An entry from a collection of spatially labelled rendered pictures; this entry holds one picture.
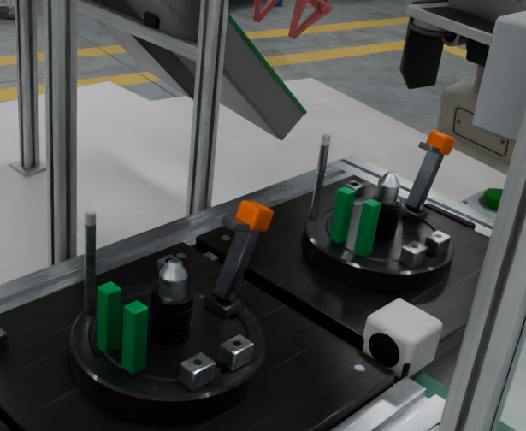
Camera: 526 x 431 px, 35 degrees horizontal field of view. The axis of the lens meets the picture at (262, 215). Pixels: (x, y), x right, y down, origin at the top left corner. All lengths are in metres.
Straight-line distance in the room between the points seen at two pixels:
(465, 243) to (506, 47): 0.35
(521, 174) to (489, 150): 1.02
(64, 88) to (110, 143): 0.52
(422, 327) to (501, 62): 0.23
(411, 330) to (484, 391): 0.11
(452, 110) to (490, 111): 1.02
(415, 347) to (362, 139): 0.73
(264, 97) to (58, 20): 0.30
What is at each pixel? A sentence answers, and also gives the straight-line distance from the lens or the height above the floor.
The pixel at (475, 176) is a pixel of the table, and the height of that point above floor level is 0.86.
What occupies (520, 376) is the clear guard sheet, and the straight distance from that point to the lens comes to 0.55.
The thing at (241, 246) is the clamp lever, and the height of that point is 1.04.
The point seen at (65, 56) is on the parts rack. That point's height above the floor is 1.13.
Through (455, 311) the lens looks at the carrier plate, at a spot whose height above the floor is 0.97.
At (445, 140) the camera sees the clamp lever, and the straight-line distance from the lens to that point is 0.79.
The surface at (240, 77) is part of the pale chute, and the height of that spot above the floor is 1.07.
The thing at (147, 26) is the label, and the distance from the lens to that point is 0.87.
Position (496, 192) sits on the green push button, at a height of 0.97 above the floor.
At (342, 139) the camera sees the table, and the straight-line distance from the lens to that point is 1.32.
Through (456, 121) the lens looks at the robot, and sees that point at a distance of 1.54.
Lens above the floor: 1.35
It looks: 28 degrees down
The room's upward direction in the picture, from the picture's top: 7 degrees clockwise
